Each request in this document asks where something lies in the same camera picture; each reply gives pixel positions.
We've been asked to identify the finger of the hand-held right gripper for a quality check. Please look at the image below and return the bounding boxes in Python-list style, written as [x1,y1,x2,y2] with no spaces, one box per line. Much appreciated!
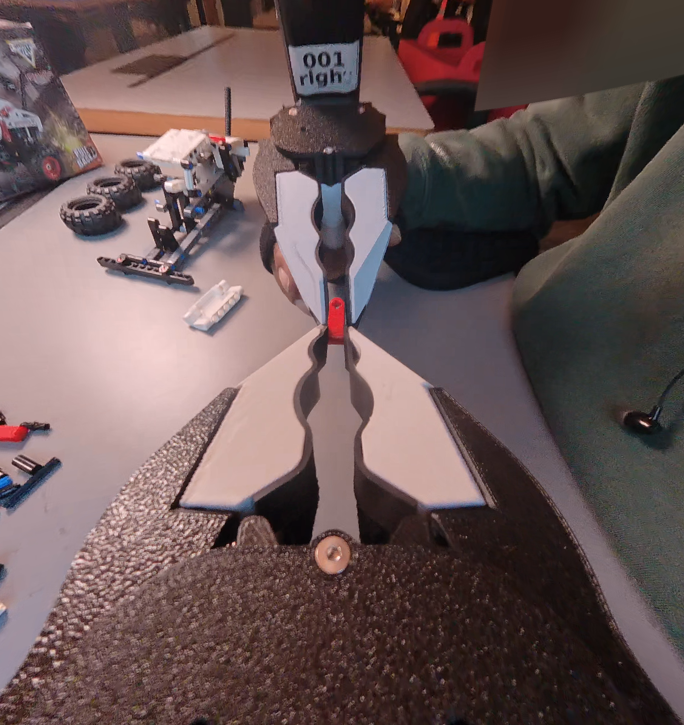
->
[339,167,395,328]
[274,170,327,328]

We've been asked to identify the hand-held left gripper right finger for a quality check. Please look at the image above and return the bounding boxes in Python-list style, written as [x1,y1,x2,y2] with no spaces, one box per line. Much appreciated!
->
[344,331,486,511]

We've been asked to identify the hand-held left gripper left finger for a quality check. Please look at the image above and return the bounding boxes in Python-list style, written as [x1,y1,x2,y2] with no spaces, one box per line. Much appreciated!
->
[179,327,327,511]

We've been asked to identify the red brick connector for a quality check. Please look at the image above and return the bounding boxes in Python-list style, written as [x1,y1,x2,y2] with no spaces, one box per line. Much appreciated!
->
[326,297,348,345]

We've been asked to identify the white toy brick truck model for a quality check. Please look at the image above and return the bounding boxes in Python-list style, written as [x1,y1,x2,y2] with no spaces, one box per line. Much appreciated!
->
[97,86,249,285]

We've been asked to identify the pile of small brick pieces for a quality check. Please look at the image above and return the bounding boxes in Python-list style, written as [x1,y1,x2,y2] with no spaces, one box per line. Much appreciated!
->
[0,385,62,641]

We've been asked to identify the person's right forearm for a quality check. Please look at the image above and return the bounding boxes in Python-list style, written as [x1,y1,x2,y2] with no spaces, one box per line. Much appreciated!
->
[398,82,660,233]

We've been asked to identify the grey desk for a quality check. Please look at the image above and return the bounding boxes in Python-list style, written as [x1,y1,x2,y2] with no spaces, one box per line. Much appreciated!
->
[0,131,684,709]
[90,131,275,171]

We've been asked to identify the person's right hand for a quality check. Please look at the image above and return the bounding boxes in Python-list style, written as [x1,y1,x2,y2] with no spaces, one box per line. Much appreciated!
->
[271,248,315,317]

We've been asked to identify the white brick panel piece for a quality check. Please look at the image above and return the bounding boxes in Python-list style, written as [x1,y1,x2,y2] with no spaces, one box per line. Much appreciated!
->
[183,279,245,331]

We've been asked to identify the black toy tyre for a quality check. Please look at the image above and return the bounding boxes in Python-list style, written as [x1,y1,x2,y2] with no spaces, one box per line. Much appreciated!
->
[87,174,144,211]
[114,159,162,191]
[60,195,123,236]

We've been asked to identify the person's green sweater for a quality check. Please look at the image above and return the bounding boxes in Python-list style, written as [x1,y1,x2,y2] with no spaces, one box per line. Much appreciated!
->
[512,74,684,669]

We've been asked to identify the toy set cardboard box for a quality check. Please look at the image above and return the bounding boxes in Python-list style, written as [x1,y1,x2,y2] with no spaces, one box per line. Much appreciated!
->
[0,22,105,207]

